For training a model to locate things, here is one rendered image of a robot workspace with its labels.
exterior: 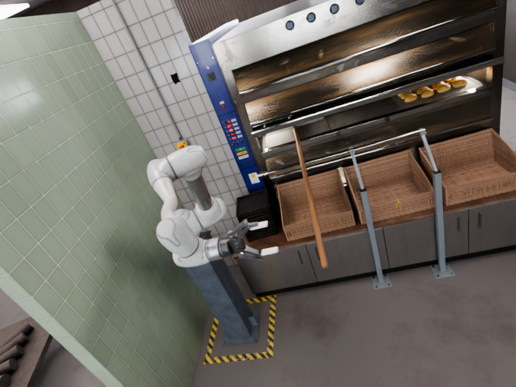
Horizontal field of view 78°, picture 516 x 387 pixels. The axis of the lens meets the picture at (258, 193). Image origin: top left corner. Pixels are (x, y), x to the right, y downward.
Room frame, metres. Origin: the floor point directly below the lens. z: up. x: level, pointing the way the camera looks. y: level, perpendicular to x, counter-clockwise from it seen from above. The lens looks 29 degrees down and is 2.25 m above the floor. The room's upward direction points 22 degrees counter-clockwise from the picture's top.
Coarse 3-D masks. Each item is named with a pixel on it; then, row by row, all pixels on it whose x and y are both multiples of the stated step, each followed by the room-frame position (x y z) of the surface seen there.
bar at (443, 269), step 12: (408, 132) 1.93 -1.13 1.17; (420, 132) 1.89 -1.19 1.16; (372, 144) 1.97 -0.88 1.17; (324, 156) 2.07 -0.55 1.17; (336, 156) 2.04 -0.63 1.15; (288, 168) 2.13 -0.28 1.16; (432, 168) 1.73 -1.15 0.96; (360, 180) 1.86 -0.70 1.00; (360, 192) 1.82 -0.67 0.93; (372, 228) 1.79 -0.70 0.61; (372, 240) 1.79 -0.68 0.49; (444, 240) 1.67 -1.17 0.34; (372, 252) 1.81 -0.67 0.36; (444, 252) 1.67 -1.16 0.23; (444, 264) 1.67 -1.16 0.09; (372, 276) 1.88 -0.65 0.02; (384, 276) 1.84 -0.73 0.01; (444, 276) 1.63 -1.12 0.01
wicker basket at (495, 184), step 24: (432, 144) 2.17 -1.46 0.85; (456, 144) 2.12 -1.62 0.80; (480, 144) 2.07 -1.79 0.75; (504, 144) 1.90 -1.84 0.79; (456, 168) 2.08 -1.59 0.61; (480, 168) 1.99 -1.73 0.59; (504, 168) 1.88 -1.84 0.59; (456, 192) 1.74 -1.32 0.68; (480, 192) 1.70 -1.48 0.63; (504, 192) 1.66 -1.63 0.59
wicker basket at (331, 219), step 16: (320, 176) 2.40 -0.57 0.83; (336, 176) 2.36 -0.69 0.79; (288, 192) 2.46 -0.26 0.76; (320, 192) 2.37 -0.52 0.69; (336, 192) 2.33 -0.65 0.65; (288, 208) 2.43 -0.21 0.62; (304, 208) 2.38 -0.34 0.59; (320, 208) 2.29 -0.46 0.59; (336, 208) 2.20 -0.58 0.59; (288, 224) 2.25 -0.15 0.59; (304, 224) 2.01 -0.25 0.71; (320, 224) 1.98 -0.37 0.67; (336, 224) 1.95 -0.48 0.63; (352, 224) 1.93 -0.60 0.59; (288, 240) 2.04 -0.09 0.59
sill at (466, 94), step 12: (456, 96) 2.16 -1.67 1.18; (468, 96) 2.14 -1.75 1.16; (408, 108) 2.27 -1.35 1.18; (420, 108) 2.22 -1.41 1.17; (372, 120) 2.32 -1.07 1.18; (384, 120) 2.29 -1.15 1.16; (324, 132) 2.45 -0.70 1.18; (336, 132) 2.38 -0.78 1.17; (348, 132) 2.36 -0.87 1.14; (288, 144) 2.49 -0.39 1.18; (300, 144) 2.46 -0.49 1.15; (264, 156) 2.54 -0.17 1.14
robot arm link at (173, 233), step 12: (156, 180) 1.49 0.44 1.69; (168, 180) 1.49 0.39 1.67; (168, 192) 1.41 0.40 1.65; (168, 204) 1.22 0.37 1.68; (168, 216) 1.11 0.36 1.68; (168, 228) 0.99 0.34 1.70; (180, 228) 1.00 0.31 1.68; (168, 240) 0.97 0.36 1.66; (180, 240) 0.98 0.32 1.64; (192, 240) 1.01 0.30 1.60; (180, 252) 0.99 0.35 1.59; (192, 252) 1.01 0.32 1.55
